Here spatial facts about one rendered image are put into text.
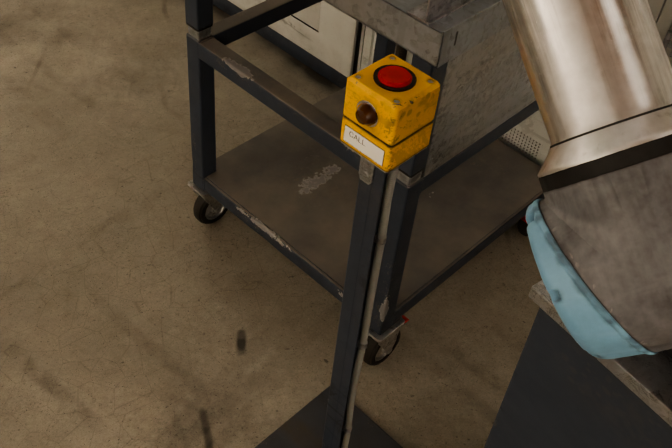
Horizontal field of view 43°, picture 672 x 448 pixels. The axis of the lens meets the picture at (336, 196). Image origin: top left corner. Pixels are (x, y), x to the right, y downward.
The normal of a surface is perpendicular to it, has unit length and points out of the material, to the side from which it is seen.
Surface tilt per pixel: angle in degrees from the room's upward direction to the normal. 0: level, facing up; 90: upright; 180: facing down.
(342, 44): 90
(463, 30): 90
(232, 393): 0
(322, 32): 90
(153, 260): 0
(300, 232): 0
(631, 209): 60
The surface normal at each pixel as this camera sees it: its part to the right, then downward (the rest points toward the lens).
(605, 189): -0.55, 0.13
